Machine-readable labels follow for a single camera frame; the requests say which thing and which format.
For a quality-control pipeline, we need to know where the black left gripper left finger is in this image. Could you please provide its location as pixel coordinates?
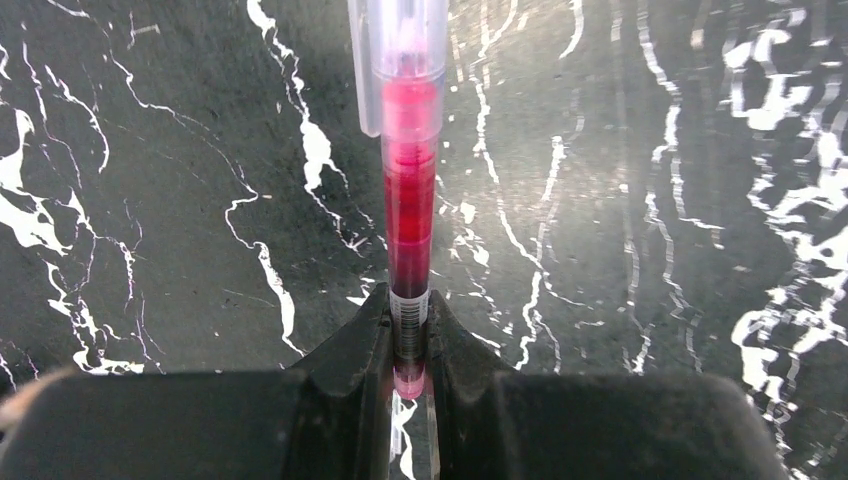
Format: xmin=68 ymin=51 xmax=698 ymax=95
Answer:
xmin=1 ymin=284 xmax=392 ymax=479

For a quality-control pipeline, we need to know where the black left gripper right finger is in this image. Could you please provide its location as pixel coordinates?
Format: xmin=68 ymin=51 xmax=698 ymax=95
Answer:
xmin=427 ymin=293 xmax=786 ymax=479

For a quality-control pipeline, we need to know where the red pen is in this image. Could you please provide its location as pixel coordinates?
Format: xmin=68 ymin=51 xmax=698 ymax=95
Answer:
xmin=381 ymin=76 xmax=441 ymax=400

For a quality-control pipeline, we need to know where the clear pen cap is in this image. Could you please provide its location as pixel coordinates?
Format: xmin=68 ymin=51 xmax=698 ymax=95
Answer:
xmin=347 ymin=1 xmax=449 ymax=141

